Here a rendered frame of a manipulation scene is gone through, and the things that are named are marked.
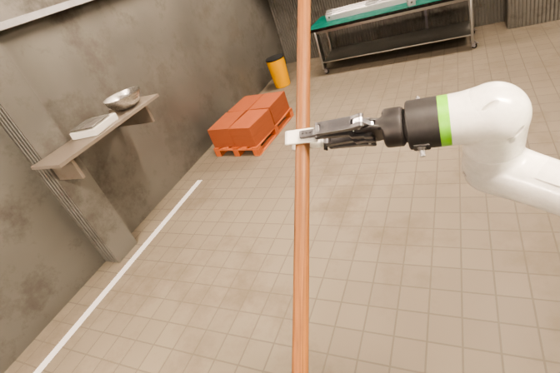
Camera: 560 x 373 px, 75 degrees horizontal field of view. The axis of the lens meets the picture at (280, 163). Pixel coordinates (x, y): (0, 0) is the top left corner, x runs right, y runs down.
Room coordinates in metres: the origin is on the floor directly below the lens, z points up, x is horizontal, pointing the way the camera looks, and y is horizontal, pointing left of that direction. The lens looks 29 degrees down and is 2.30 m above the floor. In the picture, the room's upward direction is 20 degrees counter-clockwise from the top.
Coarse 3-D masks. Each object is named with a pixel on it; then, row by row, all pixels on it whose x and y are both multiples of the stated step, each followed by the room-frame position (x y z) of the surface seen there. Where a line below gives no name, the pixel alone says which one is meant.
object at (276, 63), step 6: (276, 54) 7.16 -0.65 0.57; (282, 54) 6.99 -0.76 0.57; (270, 60) 6.90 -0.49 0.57; (276, 60) 6.82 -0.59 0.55; (282, 60) 6.89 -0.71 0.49; (270, 66) 6.89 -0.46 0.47; (276, 66) 6.83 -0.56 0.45; (282, 66) 6.87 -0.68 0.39; (270, 72) 6.98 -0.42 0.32; (276, 72) 6.85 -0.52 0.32; (282, 72) 6.85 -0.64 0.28; (276, 78) 6.88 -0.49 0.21; (282, 78) 6.85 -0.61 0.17; (288, 78) 6.93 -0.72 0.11; (276, 84) 6.92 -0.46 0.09; (282, 84) 6.85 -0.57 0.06; (288, 84) 6.89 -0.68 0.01
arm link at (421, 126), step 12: (408, 108) 0.57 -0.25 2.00; (420, 108) 0.56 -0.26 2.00; (432, 108) 0.55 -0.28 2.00; (408, 120) 0.55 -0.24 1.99; (420, 120) 0.54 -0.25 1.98; (432, 120) 0.53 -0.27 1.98; (408, 132) 0.55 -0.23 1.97; (420, 132) 0.54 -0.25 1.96; (432, 132) 0.53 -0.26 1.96; (408, 144) 0.55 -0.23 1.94; (420, 144) 0.54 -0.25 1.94; (432, 144) 0.53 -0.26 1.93; (420, 156) 0.54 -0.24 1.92
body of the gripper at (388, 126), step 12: (384, 108) 0.62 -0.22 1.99; (396, 108) 0.60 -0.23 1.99; (372, 120) 0.60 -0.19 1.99; (384, 120) 0.58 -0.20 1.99; (396, 120) 0.57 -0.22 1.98; (360, 132) 0.61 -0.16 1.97; (372, 132) 0.60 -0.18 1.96; (384, 132) 0.57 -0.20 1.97; (396, 132) 0.56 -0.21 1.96; (396, 144) 0.57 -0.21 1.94
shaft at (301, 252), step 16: (304, 0) 0.90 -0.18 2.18; (304, 16) 0.87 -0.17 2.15; (304, 32) 0.84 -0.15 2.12; (304, 48) 0.81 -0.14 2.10; (304, 64) 0.79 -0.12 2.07; (304, 80) 0.76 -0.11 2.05; (304, 96) 0.74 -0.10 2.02; (304, 112) 0.71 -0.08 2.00; (304, 144) 0.67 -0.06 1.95; (304, 160) 0.64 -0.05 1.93; (304, 176) 0.62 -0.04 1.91; (304, 192) 0.60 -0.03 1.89; (304, 208) 0.58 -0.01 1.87; (304, 224) 0.56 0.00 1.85; (304, 240) 0.54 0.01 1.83; (304, 256) 0.52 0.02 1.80; (304, 272) 0.50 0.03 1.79; (304, 288) 0.48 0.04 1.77; (304, 304) 0.46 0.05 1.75; (304, 320) 0.44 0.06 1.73; (304, 336) 0.42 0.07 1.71; (304, 352) 0.41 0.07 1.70; (304, 368) 0.39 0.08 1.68
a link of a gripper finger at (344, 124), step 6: (354, 114) 0.60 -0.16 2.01; (360, 114) 0.59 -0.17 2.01; (330, 120) 0.63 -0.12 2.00; (336, 120) 0.62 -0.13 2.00; (342, 120) 0.61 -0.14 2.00; (348, 120) 0.60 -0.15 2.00; (324, 126) 0.63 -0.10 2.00; (330, 126) 0.62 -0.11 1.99; (336, 126) 0.61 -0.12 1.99; (342, 126) 0.60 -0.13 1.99; (348, 126) 0.60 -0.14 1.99; (354, 126) 0.59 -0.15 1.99; (360, 126) 0.58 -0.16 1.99; (318, 132) 0.63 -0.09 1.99; (324, 132) 0.62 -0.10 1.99; (330, 132) 0.62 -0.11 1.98; (336, 132) 0.61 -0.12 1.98
